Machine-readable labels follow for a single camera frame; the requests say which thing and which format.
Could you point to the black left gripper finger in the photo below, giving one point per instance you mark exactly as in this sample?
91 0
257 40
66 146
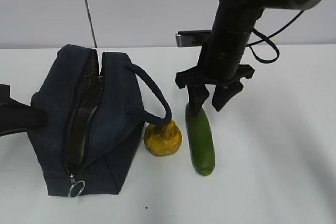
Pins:
17 117

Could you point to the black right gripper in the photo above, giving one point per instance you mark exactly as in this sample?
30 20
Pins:
195 81

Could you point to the green cucumber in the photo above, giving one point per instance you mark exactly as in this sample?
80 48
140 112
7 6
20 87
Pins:
200 141

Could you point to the yellow pear-shaped squash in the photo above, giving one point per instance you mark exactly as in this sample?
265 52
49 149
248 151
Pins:
163 140

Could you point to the dark blue lunch bag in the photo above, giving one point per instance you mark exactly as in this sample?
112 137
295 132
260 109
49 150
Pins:
97 109

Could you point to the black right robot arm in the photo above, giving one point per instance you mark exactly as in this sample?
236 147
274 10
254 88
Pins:
222 48

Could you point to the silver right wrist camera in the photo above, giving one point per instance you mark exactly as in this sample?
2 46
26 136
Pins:
192 38

